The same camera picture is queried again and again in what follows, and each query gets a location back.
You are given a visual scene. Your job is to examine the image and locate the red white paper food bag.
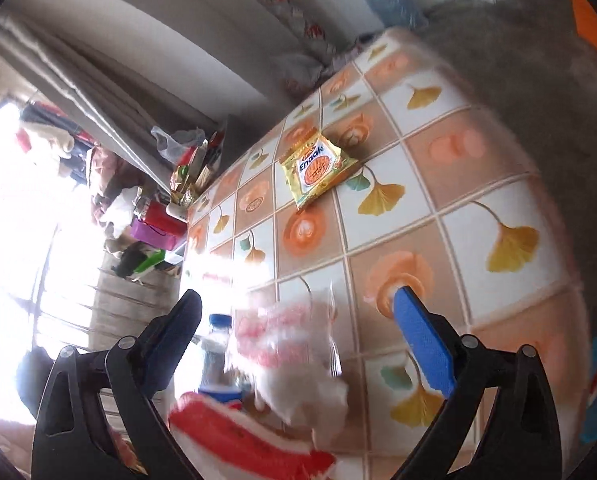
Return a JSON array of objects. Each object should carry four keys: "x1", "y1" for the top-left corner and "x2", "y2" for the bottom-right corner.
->
[{"x1": 168, "y1": 392, "x2": 337, "y2": 480}]

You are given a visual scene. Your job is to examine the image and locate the Pepsi plastic bottle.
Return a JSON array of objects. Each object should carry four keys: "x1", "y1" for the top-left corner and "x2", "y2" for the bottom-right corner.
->
[{"x1": 198, "y1": 313, "x2": 243, "y2": 405}]

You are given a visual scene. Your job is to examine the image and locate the white tissue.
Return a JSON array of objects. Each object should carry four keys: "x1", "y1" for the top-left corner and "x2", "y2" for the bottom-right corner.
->
[{"x1": 253, "y1": 363, "x2": 348, "y2": 448}]

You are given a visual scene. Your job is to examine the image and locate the clear red-dotted plastic bag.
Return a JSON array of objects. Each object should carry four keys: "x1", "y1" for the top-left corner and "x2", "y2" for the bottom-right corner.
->
[{"x1": 226, "y1": 286, "x2": 341, "y2": 382}]

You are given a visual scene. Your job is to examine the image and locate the yellow snack packet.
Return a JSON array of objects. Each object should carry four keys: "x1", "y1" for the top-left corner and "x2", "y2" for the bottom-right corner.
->
[{"x1": 279, "y1": 128, "x2": 359, "y2": 210}]

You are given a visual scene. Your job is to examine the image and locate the purple container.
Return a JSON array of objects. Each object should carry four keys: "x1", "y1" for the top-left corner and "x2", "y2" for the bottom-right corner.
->
[{"x1": 130, "y1": 218, "x2": 179, "y2": 250}]

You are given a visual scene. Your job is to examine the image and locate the hanging clothes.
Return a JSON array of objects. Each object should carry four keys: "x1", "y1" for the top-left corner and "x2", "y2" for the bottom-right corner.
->
[{"x1": 15, "y1": 103, "x2": 96, "y2": 184}]

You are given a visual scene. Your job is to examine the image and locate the white plastic bag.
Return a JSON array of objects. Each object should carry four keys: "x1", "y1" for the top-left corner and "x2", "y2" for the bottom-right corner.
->
[{"x1": 151, "y1": 126, "x2": 205, "y2": 166}]

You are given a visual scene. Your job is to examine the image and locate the grey curtain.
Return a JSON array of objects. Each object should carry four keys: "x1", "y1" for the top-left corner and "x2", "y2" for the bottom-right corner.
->
[{"x1": 0, "y1": 11, "x2": 216, "y2": 188}]

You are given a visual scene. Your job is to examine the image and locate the orange chair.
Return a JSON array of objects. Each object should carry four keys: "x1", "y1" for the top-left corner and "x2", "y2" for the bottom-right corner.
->
[{"x1": 571, "y1": 0, "x2": 597, "y2": 50}]

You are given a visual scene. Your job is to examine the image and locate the patterned rolled mat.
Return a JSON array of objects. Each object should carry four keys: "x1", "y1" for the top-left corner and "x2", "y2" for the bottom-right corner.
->
[{"x1": 256, "y1": 0, "x2": 337, "y2": 64}]

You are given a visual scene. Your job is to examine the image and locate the blue water jug on floor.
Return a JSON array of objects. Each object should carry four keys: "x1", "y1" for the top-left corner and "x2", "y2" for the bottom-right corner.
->
[{"x1": 364, "y1": 0, "x2": 428, "y2": 30}]

